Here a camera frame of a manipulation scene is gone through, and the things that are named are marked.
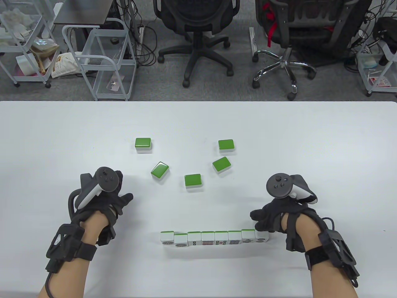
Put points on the person's left hand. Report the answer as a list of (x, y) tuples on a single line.
[(105, 206)]

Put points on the person's right hand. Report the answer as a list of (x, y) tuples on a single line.
[(291, 208)]

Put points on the green white mahjong tile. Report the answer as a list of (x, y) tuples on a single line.
[(143, 142), (263, 239), (225, 144), (221, 164), (159, 170), (192, 180)]

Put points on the row of mahjong tiles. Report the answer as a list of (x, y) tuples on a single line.
[(207, 241)]

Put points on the person's right forearm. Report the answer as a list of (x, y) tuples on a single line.
[(332, 282)]

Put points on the person's left forearm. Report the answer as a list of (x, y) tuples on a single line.
[(65, 282)]

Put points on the black white hand controller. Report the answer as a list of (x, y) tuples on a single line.
[(106, 180), (279, 185)]

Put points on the white tubular metal cart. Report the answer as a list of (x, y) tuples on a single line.
[(105, 89)]

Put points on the small clear packet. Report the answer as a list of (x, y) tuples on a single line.
[(112, 85)]

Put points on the white printed bag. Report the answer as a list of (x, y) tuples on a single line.
[(63, 66)]

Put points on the wooden stick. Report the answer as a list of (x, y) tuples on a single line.
[(42, 66)]

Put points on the red white box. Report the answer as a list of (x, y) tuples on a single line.
[(380, 81)]

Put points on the white paper roll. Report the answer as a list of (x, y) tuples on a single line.
[(24, 63)]

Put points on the light blue pouch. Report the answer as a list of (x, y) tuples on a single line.
[(369, 62)]

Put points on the crumpled clear plastic bag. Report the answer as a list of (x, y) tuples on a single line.
[(43, 46)]

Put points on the black chrome-base office chair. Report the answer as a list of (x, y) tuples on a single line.
[(310, 34)]

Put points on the white power strip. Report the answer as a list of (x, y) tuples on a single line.
[(141, 34)]

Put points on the dark desk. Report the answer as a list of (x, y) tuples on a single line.
[(83, 12)]

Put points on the black gear bundle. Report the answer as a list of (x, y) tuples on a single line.
[(386, 31)]

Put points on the black mesh office chair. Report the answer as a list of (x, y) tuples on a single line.
[(196, 18)]

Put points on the white crumpled bag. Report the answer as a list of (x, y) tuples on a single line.
[(14, 18)]

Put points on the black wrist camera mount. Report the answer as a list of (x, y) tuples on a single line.
[(63, 245), (339, 251)]

